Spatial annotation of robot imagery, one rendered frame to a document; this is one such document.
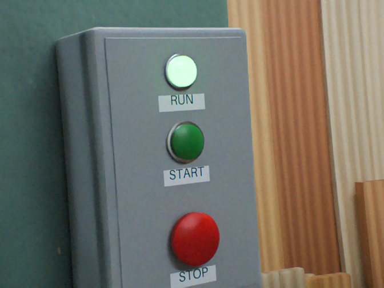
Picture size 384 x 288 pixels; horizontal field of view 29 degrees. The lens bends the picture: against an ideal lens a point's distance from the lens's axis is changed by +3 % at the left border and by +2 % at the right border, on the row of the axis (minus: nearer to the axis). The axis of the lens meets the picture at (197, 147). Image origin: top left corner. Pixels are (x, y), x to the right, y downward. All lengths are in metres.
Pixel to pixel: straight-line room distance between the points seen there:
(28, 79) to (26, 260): 0.11
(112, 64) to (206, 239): 0.11
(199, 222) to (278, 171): 1.52
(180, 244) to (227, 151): 0.06
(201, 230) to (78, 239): 0.08
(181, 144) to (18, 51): 0.11
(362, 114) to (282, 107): 0.22
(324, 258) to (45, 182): 1.60
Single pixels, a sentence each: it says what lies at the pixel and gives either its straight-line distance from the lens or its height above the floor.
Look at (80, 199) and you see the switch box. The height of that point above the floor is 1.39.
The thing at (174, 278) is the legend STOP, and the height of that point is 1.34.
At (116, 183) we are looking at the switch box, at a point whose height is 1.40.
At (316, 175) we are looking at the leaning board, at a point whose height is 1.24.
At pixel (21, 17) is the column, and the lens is 0.45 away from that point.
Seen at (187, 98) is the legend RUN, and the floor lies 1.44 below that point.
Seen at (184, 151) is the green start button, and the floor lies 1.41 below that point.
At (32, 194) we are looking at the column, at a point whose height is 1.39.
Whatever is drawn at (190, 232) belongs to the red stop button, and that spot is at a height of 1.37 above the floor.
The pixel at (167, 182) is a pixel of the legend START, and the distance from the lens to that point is 0.41.
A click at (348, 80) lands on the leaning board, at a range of 2.02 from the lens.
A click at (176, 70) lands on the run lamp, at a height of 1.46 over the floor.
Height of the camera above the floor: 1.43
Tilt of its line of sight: 3 degrees down
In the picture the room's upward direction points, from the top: 4 degrees counter-clockwise
